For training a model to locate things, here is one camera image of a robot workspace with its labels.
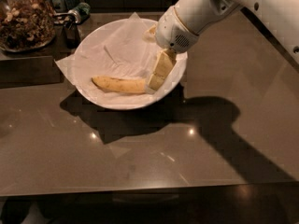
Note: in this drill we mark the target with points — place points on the yellow banana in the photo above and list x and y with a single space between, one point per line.
133 86

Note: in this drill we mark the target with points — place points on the dark tray block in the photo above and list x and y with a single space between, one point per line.
30 71

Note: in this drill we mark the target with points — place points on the small black object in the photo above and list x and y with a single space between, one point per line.
71 35

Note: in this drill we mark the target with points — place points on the white bowl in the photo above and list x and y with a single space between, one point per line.
102 100

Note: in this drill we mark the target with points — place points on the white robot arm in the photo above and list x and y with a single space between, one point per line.
280 18

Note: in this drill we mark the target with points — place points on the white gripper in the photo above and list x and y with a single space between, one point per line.
173 32

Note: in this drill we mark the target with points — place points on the glass jar of nuts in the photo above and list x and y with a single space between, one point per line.
25 25

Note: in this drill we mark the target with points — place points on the white paper liner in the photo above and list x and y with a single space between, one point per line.
118 50

